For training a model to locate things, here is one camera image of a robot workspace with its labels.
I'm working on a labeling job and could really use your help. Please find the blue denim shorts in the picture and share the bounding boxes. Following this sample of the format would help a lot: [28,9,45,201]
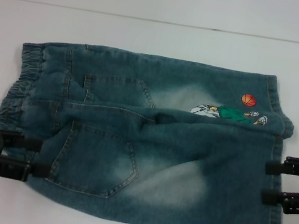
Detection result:
[0,29,299,224]

